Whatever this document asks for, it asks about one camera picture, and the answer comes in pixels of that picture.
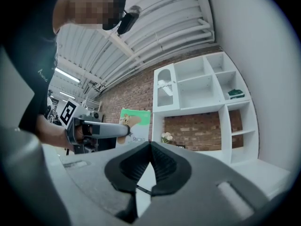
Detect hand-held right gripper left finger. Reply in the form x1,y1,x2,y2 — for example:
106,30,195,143
60,141,151,224

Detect black head-worn camera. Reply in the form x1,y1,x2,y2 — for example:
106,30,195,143
117,5,142,35

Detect white open shelf unit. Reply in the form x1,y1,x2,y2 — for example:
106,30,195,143
151,51,260,166

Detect person's black shirt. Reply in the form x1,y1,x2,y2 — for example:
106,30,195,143
0,0,65,136

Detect white arched cabinet door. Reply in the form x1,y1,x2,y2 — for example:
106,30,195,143
152,64,181,114

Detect person's left hand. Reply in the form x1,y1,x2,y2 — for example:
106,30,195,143
76,125,91,143

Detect person's head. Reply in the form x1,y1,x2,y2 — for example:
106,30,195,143
53,0,127,32

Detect white flower bunch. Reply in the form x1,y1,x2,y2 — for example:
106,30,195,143
160,131,174,144

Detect green and white printed box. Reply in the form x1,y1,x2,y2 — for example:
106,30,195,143
115,108,151,148

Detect long ceiling light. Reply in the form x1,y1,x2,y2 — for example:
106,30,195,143
58,91,76,100
55,68,81,83

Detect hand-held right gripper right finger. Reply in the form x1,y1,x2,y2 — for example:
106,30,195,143
131,141,271,226

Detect white ceiling pipes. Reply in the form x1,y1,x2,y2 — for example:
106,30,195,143
197,18,216,44

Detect white metal rack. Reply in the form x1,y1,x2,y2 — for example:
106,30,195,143
79,95,103,114

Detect green folded item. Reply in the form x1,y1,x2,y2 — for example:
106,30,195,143
227,88,246,100

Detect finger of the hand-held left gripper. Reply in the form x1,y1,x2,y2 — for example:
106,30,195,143
82,121,131,139

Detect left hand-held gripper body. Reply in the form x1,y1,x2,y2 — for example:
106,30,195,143
59,98,117,155

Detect person's left forearm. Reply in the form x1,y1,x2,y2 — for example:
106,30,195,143
35,113,71,151

